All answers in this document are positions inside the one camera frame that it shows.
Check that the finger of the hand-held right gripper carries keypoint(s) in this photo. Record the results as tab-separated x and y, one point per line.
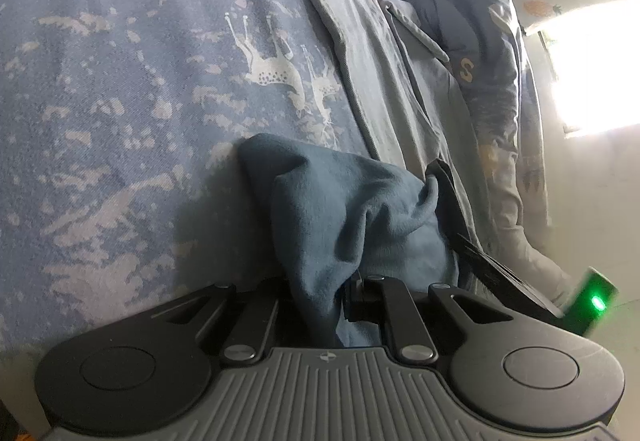
500	273

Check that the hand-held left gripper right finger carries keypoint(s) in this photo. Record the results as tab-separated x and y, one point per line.
356	301

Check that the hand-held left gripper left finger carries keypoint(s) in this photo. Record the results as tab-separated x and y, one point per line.
270	307

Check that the teal blue garment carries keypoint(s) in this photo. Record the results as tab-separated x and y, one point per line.
340	211

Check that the bright window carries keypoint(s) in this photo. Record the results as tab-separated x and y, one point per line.
600	71

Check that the blue patterned blanket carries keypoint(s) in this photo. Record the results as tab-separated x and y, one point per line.
125	96

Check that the white printed cloth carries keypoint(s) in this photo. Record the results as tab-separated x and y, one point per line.
545	8

